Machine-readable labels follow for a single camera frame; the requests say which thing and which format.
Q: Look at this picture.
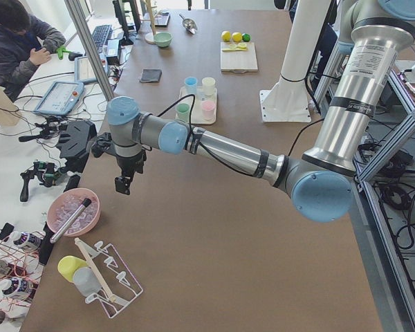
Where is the aluminium frame post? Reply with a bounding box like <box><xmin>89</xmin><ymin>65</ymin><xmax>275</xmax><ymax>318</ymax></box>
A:
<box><xmin>64</xmin><ymin>0</ymin><xmax>114</xmax><ymax>102</ymax></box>

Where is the wooden stick on rack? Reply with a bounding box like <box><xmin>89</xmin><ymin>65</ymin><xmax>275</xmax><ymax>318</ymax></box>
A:
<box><xmin>75</xmin><ymin>237</ymin><xmax>116</xmax><ymax>302</ymax></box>

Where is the metal cylinder tool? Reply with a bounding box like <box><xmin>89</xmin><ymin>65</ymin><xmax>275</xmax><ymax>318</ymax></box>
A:
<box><xmin>49</xmin><ymin>198</ymin><xmax>92</xmax><ymax>243</ymax></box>

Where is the seated person in hoodie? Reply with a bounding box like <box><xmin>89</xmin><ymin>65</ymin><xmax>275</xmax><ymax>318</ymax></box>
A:
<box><xmin>0</xmin><ymin>1</ymin><xmax>66</xmax><ymax>101</ymax></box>

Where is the yellow cup on rack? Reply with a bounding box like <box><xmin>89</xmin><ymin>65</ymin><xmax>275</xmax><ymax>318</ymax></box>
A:
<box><xmin>57</xmin><ymin>255</ymin><xmax>88</xmax><ymax>283</ymax></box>

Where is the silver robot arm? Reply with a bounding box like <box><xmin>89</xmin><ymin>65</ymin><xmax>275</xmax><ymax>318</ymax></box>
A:
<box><xmin>83</xmin><ymin>10</ymin><xmax>353</xmax><ymax>223</ymax></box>

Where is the grey cup on rack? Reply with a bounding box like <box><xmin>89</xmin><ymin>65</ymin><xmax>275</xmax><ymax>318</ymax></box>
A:
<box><xmin>73</xmin><ymin>267</ymin><xmax>101</xmax><ymax>297</ymax></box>

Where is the whole yellow lemon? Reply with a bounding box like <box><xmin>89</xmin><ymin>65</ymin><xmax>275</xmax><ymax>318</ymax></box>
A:
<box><xmin>221</xmin><ymin>30</ymin><xmax>232</xmax><ymax>42</ymax></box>

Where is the metal scoop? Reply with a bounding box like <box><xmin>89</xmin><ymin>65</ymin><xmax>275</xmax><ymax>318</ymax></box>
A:
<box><xmin>179</xmin><ymin>13</ymin><xmax>198</xmax><ymax>35</ymax></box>

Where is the green lime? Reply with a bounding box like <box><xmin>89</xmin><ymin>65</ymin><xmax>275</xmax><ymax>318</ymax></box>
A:
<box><xmin>242</xmin><ymin>33</ymin><xmax>251</xmax><ymax>42</ymax></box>

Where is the black keyboard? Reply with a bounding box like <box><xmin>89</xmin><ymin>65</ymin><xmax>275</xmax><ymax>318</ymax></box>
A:
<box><xmin>91</xmin><ymin>24</ymin><xmax>112</xmax><ymax>53</ymax></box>

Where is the white wire cup rack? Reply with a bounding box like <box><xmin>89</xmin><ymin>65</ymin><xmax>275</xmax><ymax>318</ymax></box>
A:
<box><xmin>84</xmin><ymin>241</ymin><xmax>143</xmax><ymax>319</ymax></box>

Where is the cream rabbit tray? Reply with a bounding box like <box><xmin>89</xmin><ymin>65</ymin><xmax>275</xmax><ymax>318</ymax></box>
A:
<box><xmin>175</xmin><ymin>86</ymin><xmax>217</xmax><ymax>125</ymax></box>

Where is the yellow plastic knife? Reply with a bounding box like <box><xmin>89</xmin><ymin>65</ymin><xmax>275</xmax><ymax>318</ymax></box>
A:
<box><xmin>221</xmin><ymin>48</ymin><xmax>248</xmax><ymax>52</ymax></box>

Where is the blue plastic cup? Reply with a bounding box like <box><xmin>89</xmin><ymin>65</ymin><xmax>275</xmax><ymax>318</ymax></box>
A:
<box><xmin>184</xmin><ymin>76</ymin><xmax>198</xmax><ymax>95</ymax></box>

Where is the wooden stand with base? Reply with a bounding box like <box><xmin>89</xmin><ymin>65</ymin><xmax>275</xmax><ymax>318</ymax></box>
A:
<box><xmin>140</xmin><ymin>0</ymin><xmax>156</xmax><ymax>44</ymax></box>

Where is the wooden cutting board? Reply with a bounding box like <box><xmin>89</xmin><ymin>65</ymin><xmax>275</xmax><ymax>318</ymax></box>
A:
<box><xmin>220</xmin><ymin>42</ymin><xmax>258</xmax><ymax>73</ymax></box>

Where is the pale yellow plastic cup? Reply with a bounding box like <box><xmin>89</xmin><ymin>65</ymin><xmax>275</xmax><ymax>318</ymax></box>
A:
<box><xmin>202</xmin><ymin>77</ymin><xmax>216</xmax><ymax>96</ymax></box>

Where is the pink bowl of ice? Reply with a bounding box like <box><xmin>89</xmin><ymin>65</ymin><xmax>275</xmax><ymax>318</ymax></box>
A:
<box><xmin>47</xmin><ymin>188</ymin><xmax>101</xmax><ymax>237</ymax></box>

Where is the pink plastic cup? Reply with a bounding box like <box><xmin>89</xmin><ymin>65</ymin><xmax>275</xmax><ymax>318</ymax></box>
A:
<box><xmin>201</xmin><ymin>100</ymin><xmax>216</xmax><ymax>120</ymax></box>

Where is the green plastic cup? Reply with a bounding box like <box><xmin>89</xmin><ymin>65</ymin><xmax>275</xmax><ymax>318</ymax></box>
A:
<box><xmin>176</xmin><ymin>102</ymin><xmax>190</xmax><ymax>123</ymax></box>

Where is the grey folded cloth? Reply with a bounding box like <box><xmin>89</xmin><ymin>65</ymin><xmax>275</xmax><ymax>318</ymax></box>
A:
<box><xmin>139</xmin><ymin>68</ymin><xmax>162</xmax><ymax>83</ymax></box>

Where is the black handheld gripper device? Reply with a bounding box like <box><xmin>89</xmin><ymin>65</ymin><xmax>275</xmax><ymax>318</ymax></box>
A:
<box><xmin>19</xmin><ymin>160</ymin><xmax>67</xmax><ymax>202</ymax></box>

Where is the blue teach pendant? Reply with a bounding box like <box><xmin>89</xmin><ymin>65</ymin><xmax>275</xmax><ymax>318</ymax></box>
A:
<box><xmin>74</xmin><ymin>56</ymin><xmax>97</xmax><ymax>84</ymax></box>
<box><xmin>33</xmin><ymin>81</ymin><xmax>84</xmax><ymax>116</ymax></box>

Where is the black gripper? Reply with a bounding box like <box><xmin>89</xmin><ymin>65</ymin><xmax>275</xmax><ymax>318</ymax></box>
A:
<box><xmin>91</xmin><ymin>132</ymin><xmax>147</xmax><ymax>195</ymax></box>

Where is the green ceramic bowl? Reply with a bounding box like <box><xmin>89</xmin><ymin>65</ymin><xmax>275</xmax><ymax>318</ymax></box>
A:
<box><xmin>154</xmin><ymin>32</ymin><xmax>172</xmax><ymax>48</ymax></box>

